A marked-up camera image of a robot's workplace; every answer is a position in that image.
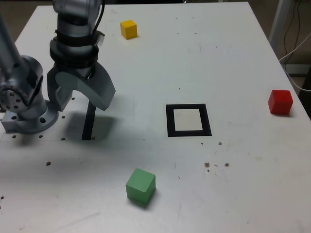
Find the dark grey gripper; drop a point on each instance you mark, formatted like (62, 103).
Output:
(85, 72)

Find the yellow cube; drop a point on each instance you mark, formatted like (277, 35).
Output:
(128, 29)

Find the green cube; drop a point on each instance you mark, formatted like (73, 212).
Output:
(139, 184)

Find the red cube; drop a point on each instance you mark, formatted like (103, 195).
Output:
(280, 103)

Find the black tape square outline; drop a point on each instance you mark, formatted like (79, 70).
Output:
(170, 121)

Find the black tape strip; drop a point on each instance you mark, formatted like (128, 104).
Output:
(87, 126)

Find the grey box on floor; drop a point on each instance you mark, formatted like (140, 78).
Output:
(298, 69)

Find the small wrist camera box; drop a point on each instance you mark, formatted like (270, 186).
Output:
(101, 40)

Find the white metal post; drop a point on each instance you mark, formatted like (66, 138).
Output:
(277, 21)

